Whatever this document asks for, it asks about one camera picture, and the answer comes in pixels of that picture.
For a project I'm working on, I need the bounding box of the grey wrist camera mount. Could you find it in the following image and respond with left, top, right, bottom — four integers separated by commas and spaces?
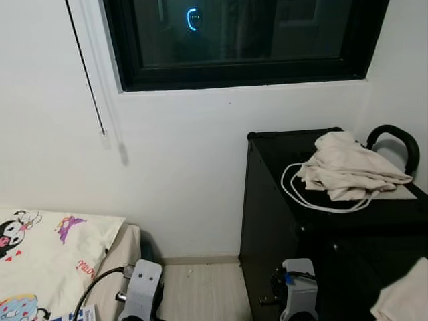
124, 259, 164, 321
281, 259, 318, 321

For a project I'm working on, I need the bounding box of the black bedside cabinet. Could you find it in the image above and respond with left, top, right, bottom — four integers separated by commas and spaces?
239, 127, 428, 321

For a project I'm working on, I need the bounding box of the white drawstring cord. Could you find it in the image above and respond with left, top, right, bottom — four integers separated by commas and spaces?
281, 162, 375, 215

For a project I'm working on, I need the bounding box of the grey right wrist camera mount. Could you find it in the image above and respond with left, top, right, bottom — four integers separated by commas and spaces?
281, 259, 318, 321

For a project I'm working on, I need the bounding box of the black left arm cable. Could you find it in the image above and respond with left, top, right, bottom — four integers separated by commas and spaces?
72, 266, 134, 321

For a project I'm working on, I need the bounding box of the beige drawstring cloth bag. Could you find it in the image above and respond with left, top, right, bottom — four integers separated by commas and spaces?
294, 131, 414, 203

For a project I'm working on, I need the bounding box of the plain beige cloth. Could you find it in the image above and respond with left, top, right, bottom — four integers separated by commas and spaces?
371, 257, 428, 321

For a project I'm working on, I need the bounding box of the dark window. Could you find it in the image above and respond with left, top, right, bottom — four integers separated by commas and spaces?
102, 0, 390, 92

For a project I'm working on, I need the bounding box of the black curved handle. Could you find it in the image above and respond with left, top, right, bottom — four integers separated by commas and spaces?
366, 124, 421, 176

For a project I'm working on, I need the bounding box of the cream cartoon print quilt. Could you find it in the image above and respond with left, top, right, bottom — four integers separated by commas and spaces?
0, 207, 126, 321

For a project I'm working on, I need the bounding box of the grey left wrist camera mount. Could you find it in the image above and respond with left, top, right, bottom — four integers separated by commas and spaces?
124, 259, 164, 321

